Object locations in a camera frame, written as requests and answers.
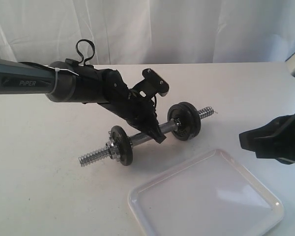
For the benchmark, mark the chrome spinlock collar nut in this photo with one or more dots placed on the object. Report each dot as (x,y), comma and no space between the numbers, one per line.
(113,150)

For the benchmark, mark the white plastic tray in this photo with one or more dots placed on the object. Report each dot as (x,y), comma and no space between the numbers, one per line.
(209,195)

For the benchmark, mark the white zip tie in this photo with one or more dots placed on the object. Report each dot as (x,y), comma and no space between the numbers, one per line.
(58,72)

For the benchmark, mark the chrome threaded dumbbell bar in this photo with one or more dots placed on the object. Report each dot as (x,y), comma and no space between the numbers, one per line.
(137,139)

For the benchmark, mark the black weight plate far end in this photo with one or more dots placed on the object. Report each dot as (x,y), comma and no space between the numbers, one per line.
(174,114)

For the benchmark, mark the white backdrop curtain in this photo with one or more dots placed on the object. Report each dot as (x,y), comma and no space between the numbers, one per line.
(148,31)

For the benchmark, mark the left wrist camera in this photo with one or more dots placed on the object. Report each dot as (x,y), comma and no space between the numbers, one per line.
(151,85)

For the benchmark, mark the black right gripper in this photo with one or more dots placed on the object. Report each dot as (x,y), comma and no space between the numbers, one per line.
(275,140)

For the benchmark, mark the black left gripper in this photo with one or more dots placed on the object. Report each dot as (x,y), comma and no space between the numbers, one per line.
(137,110)

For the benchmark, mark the black weight plate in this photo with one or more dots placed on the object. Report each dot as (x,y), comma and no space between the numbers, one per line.
(190,122)
(119,136)

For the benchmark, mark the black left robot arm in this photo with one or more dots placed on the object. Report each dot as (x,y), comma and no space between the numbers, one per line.
(67,81)

